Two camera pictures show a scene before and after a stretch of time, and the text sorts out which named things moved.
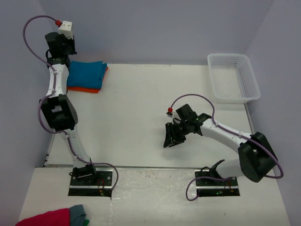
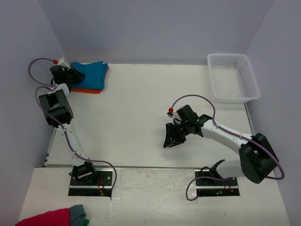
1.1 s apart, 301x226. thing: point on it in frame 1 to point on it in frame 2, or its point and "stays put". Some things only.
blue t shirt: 86,74 stays put
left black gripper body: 68,48 to 70,75
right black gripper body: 178,131 stays put
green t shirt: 86,222 stays put
